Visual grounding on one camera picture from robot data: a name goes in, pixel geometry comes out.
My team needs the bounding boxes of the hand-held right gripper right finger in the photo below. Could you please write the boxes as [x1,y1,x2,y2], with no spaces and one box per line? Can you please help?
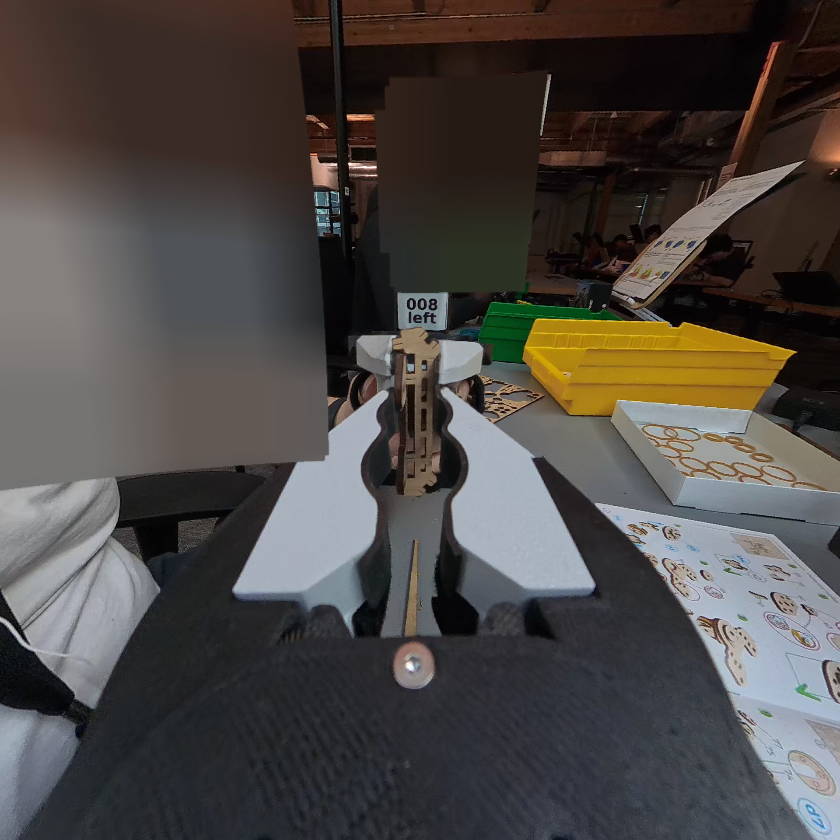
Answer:
[438,387,597,599]

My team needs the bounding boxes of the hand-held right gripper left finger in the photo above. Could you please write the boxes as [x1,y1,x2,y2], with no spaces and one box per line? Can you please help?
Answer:
[233,388,395,601]

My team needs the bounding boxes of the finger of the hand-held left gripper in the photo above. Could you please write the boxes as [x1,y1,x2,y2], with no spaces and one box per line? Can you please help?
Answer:
[356,335,398,389]
[435,340,484,386]

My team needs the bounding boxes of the wooden model assembly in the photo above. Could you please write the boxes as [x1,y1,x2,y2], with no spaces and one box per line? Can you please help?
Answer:
[392,328,442,496]

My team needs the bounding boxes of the green plastic bin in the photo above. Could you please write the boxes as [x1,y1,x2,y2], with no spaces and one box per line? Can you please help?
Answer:
[478,301,621,363]

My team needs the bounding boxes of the laser-cut plywood sheet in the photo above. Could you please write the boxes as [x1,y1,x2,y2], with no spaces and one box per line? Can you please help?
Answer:
[479,374,546,421]

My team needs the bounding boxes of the black office chair armrest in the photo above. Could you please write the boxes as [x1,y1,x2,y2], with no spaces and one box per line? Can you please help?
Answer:
[115,471,266,559]

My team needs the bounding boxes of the thin wooden stick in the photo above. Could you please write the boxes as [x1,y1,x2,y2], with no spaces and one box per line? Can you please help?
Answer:
[405,538,421,637]

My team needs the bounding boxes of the person's dark pants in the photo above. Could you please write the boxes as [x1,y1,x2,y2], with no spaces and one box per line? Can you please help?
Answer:
[147,551,201,592]

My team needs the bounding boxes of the black metal pole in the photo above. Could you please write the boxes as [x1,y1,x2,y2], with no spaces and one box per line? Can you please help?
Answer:
[329,0,355,316]

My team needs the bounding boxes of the yellow plastic bin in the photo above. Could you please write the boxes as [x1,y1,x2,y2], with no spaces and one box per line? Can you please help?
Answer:
[523,319,797,416]

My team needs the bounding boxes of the white cardboard box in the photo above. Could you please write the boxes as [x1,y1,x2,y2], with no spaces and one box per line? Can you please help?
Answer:
[610,399,840,526]

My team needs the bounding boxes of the pile of wooden rings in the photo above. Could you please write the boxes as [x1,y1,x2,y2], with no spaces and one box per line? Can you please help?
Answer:
[643,423,828,493]

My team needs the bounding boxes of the person's white shirt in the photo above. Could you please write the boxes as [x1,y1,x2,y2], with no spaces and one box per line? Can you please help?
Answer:
[0,478,161,837]

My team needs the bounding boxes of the open instruction booklet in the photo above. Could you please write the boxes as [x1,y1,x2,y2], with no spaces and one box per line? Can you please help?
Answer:
[597,502,840,840]

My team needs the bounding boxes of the wooden clipboard with instruction sheet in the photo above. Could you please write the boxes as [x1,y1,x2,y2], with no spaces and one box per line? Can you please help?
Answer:
[612,161,807,308]

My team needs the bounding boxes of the black bag strap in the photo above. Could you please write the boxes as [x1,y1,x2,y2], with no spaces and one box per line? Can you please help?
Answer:
[0,591,93,723]

